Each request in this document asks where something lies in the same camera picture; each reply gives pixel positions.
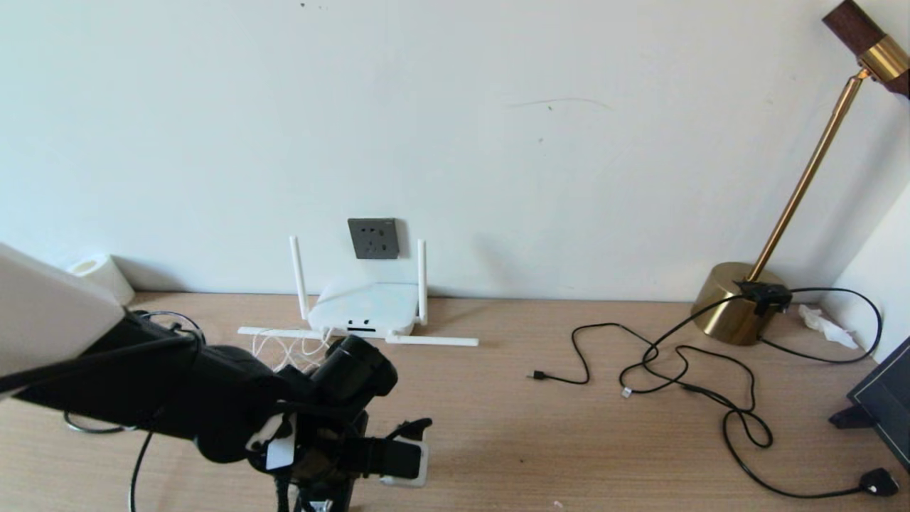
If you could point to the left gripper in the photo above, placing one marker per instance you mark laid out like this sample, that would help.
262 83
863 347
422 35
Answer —
323 455

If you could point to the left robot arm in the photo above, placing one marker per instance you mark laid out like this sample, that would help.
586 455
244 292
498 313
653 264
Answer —
178 387

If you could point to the white router with antennas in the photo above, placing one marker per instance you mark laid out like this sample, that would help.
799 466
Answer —
366 307

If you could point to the white paper roll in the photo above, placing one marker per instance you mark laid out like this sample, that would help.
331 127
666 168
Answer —
99 274

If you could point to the gold desk lamp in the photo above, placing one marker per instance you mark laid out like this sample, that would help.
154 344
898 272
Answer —
739 302

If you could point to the small black device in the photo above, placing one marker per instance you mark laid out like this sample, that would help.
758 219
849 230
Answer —
764 294

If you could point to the crumpled white tissue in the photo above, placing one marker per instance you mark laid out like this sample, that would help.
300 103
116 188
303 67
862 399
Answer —
825 326

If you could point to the dark tablet on stand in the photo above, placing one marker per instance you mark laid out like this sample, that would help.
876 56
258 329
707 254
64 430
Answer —
885 398

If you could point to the grey wall socket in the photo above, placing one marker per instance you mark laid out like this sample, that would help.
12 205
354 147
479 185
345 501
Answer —
373 238

